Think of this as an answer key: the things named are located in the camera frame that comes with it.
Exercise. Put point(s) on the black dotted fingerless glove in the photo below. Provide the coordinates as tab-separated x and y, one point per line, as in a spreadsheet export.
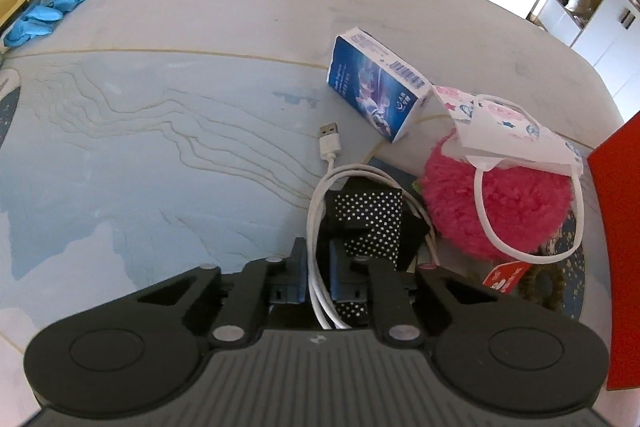
370	212

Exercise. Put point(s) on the low white shoe bench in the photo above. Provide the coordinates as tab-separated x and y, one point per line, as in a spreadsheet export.
555	14

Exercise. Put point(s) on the white tote bag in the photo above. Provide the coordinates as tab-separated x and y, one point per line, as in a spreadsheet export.
579	2

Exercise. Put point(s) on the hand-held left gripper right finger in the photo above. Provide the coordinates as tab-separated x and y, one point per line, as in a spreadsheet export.
340	277

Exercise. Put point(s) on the blue and white carton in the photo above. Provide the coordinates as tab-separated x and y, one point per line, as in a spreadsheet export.
370	82

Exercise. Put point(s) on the red cardboard box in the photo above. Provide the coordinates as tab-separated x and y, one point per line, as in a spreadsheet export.
620	232

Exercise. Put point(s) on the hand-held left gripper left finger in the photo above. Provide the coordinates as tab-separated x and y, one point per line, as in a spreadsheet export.
300	277

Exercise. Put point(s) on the pink plush strawberry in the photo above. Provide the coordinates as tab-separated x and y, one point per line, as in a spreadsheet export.
475	207

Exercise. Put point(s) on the brown hair scrunchie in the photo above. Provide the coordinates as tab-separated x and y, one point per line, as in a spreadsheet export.
545	287

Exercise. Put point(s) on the printed white face mask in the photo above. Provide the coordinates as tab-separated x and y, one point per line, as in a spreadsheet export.
505	127

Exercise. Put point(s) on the white base cabinet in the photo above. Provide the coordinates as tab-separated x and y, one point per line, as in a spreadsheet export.
615	37

